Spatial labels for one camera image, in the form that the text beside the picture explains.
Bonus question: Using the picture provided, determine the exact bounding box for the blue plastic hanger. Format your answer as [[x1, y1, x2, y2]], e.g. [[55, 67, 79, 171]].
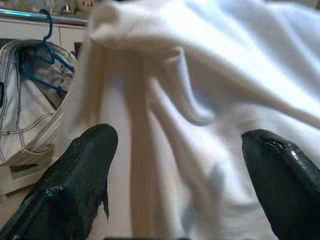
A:
[[33, 8, 76, 95]]

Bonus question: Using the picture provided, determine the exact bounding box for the white jacket dark stitching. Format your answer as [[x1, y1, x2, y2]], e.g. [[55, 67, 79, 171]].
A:
[[0, 38, 79, 197]]

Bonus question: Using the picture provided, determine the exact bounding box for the white glass door cabinet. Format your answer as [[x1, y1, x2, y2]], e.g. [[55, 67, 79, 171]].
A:
[[0, 17, 88, 55]]

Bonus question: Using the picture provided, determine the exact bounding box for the white long sleeve garment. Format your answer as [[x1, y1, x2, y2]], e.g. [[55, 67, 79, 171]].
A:
[[56, 0, 320, 240]]

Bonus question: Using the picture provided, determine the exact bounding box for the chrome clothes rack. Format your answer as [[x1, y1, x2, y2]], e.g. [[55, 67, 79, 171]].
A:
[[0, 8, 89, 26]]

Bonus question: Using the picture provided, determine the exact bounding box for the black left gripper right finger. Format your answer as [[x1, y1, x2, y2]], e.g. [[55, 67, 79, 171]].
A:
[[240, 128, 320, 240]]

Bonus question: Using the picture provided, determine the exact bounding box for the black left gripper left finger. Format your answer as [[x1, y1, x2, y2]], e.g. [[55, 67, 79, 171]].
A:
[[0, 123, 119, 240]]

